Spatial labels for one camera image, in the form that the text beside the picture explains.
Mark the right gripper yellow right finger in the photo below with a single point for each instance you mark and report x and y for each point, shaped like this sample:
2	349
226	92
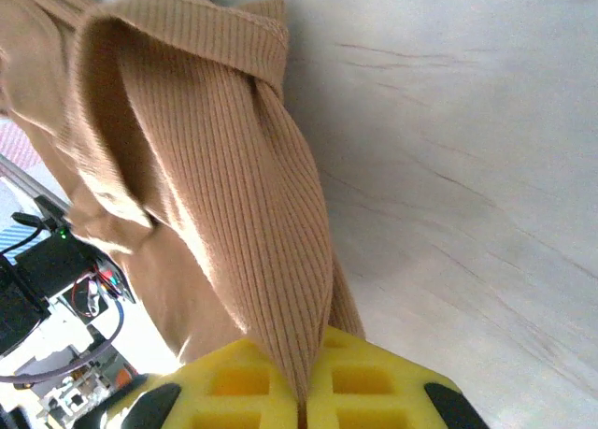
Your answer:
397	401

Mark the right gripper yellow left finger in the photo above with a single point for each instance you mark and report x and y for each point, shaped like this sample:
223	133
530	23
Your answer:
196	391

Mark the brown tank top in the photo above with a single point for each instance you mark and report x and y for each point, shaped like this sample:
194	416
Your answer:
210	167

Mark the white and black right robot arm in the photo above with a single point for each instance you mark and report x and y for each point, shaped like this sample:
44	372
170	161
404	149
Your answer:
42	265

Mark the long aluminium frame rail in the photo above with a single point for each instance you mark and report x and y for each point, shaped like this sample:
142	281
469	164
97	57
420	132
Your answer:
28	186

